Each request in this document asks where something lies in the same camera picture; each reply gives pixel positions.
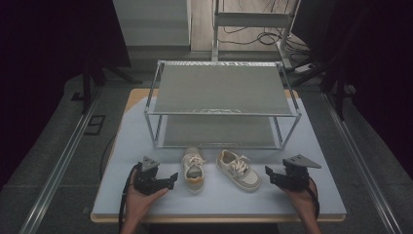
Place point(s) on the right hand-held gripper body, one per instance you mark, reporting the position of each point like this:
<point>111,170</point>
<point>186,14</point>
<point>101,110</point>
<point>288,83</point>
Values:
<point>297,175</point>

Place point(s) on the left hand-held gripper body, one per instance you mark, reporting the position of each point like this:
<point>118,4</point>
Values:
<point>146,180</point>

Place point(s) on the person's left hand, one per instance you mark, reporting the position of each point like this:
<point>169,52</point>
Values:
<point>140,203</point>

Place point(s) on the person's right hand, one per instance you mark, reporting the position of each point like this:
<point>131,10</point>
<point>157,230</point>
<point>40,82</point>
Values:
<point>302,200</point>

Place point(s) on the white shoe with yellow heel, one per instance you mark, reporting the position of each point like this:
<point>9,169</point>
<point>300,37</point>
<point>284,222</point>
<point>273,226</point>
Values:
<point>194,170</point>

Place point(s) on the white and grey shoe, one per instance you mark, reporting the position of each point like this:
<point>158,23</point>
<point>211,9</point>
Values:
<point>238,170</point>

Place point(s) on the light blue table mat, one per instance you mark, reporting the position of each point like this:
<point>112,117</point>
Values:
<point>220,201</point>

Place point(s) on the two-tier metal shoe rack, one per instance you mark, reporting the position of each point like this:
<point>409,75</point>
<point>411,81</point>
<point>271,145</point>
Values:
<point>220,87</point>

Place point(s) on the black stand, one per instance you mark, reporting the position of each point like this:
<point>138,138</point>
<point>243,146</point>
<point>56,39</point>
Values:
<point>97,74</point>
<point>331,74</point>

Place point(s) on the white power strip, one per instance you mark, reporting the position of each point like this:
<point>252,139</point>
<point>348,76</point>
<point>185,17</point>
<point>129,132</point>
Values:
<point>304,68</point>

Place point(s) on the white metal stand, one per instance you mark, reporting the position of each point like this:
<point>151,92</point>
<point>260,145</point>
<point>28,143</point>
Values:
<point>251,19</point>

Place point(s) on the white cabinet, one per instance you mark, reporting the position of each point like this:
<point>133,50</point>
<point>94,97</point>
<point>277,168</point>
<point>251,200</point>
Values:
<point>151,22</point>

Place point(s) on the metal floor rail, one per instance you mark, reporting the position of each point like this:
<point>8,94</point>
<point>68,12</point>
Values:
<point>58,169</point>
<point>360,162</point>

